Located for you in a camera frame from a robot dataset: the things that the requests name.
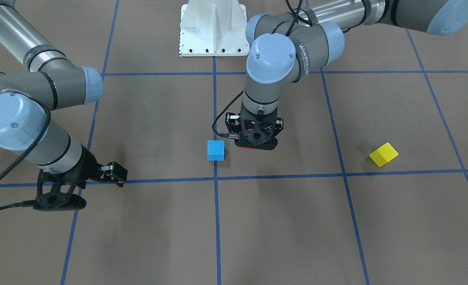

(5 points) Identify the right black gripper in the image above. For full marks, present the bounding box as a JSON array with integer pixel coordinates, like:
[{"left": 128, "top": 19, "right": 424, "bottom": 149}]
[{"left": 33, "top": 147, "right": 128, "bottom": 211}]

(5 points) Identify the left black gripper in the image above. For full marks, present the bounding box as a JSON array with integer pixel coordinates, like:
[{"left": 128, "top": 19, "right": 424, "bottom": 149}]
[{"left": 225, "top": 105, "right": 283, "bottom": 147}]

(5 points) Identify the red cube block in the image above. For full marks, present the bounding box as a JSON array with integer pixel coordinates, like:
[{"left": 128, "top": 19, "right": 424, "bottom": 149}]
[{"left": 236, "top": 144, "right": 276, "bottom": 151}]

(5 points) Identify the blue cube block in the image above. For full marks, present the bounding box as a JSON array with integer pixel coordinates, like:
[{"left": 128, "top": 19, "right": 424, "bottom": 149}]
[{"left": 207, "top": 140, "right": 225, "bottom": 161}]

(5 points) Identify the yellow cube block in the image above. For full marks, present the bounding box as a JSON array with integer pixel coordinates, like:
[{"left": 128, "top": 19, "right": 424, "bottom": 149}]
[{"left": 369, "top": 142, "right": 399, "bottom": 167}]

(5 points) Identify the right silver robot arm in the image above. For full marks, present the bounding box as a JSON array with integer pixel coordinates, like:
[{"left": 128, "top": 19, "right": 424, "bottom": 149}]
[{"left": 0, "top": 0, "right": 127, "bottom": 211}]

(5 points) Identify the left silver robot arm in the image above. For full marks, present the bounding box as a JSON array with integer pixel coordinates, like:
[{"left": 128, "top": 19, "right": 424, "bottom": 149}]
[{"left": 212, "top": 0, "right": 468, "bottom": 150}]

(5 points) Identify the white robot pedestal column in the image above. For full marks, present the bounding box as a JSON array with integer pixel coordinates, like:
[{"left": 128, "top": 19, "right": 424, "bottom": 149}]
[{"left": 179, "top": 0, "right": 249, "bottom": 57}]

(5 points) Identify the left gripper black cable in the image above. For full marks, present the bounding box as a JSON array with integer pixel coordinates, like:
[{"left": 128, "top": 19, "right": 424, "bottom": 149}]
[{"left": 211, "top": 0, "right": 318, "bottom": 140}]

